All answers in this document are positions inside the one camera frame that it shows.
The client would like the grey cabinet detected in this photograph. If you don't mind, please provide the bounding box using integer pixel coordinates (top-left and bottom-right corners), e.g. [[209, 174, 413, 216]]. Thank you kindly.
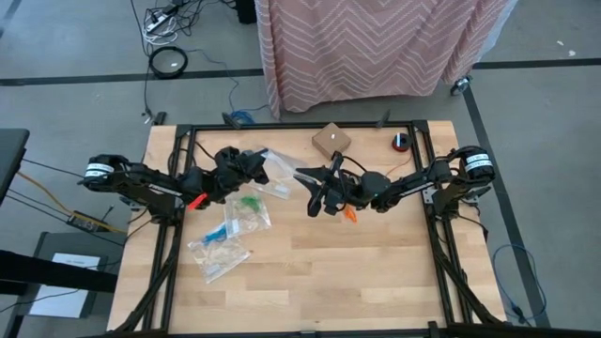
[[27, 231, 110, 320]]

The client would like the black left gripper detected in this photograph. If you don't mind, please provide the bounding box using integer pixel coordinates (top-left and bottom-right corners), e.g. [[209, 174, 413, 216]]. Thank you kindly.
[[206, 146, 270, 204]]

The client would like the black desk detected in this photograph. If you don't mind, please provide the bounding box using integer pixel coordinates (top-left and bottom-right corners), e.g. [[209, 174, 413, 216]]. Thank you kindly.
[[0, 128, 32, 204]]

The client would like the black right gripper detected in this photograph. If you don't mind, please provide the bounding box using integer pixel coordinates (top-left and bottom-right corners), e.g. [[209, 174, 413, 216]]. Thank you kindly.
[[294, 152, 391, 217]]

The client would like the black left wrist camera cable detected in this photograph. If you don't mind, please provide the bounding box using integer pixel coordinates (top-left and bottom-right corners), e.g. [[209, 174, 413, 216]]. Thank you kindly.
[[194, 140, 218, 163]]

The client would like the black box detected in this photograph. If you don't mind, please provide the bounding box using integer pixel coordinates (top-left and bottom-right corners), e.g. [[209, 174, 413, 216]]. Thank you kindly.
[[236, 0, 258, 25]]

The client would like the black aluminium table frame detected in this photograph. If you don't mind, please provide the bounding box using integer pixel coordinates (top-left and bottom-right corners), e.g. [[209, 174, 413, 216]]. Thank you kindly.
[[107, 119, 508, 338]]

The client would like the red cable strap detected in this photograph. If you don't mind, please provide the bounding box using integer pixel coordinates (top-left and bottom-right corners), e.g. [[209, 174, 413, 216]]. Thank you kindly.
[[186, 192, 209, 211]]

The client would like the white coiled cable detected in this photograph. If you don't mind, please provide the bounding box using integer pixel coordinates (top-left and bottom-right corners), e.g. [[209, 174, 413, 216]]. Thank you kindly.
[[142, 25, 180, 47]]

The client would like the white power strip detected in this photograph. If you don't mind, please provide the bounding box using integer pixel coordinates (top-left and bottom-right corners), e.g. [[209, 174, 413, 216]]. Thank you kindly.
[[144, 13, 169, 33]]

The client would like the black bar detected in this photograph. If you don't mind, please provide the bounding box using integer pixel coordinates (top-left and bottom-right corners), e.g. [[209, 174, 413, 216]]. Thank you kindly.
[[0, 248, 118, 296]]

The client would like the pink chevron cloth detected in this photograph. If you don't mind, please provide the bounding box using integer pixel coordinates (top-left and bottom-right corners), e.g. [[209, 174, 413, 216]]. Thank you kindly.
[[254, 0, 518, 119]]

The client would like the black clamp handle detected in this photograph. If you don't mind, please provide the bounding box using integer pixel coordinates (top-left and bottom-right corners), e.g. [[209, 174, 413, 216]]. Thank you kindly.
[[457, 185, 493, 204]]

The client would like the blue floor cable loop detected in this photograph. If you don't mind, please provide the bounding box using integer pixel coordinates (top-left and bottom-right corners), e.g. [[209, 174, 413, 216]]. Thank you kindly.
[[490, 242, 549, 326]]

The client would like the silver caster wheel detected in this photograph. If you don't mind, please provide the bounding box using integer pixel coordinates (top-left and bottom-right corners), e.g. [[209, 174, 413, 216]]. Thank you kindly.
[[449, 74, 472, 98]]

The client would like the small cardboard box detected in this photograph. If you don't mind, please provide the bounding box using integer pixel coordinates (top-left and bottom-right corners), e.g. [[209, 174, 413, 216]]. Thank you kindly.
[[311, 122, 353, 160]]

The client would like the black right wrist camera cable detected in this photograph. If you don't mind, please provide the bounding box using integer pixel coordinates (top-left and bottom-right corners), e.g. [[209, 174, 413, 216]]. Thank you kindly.
[[335, 150, 377, 189]]

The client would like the white paper sheet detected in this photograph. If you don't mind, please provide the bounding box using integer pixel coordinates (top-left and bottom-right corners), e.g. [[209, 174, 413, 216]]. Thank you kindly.
[[29, 252, 102, 318]]

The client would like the thin blue cable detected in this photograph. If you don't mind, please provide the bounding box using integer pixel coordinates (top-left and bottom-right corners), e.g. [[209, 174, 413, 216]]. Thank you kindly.
[[226, 69, 270, 126]]

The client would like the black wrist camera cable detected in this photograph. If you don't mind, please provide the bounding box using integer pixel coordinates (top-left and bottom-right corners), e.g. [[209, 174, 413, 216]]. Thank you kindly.
[[335, 150, 377, 189], [194, 140, 218, 163]]

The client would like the black and yellow device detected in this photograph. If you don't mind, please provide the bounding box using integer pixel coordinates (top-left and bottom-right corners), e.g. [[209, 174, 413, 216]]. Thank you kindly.
[[65, 209, 117, 235]]

